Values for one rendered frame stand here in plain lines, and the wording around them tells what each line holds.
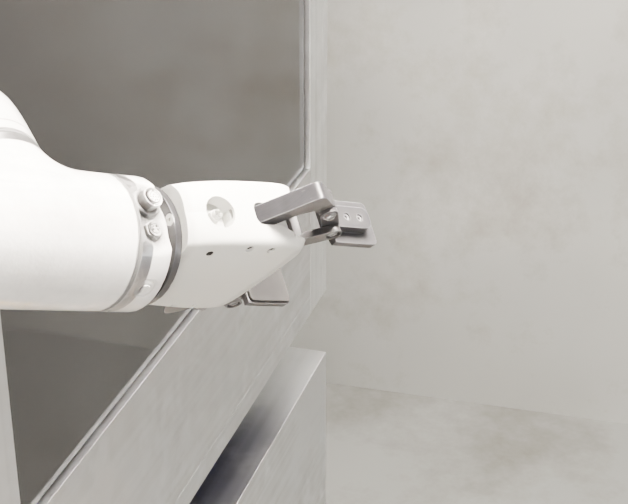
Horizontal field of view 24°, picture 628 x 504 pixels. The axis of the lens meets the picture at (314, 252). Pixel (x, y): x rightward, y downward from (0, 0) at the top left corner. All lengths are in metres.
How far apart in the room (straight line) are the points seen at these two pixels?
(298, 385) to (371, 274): 1.56
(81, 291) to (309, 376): 1.32
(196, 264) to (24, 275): 0.13
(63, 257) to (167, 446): 0.79
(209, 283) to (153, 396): 0.61
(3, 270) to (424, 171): 2.75
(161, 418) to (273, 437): 0.46
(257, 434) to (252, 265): 1.10
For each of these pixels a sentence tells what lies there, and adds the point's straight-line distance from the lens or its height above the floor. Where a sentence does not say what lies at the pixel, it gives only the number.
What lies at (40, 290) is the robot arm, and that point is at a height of 1.60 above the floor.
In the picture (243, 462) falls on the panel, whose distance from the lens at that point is 1.96.
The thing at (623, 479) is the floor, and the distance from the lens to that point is 3.55.
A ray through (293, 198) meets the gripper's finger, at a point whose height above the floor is 1.61.
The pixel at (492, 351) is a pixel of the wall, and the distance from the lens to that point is 3.70.
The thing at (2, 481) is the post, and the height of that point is 1.28.
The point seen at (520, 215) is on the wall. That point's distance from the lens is 3.52.
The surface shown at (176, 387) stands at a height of 1.15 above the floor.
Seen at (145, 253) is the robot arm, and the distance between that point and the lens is 0.86.
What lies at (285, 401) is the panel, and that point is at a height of 0.88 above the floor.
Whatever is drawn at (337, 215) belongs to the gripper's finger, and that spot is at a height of 1.59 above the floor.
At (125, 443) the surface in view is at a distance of 1.48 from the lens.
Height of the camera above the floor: 1.97
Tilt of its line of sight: 26 degrees down
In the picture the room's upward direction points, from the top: straight up
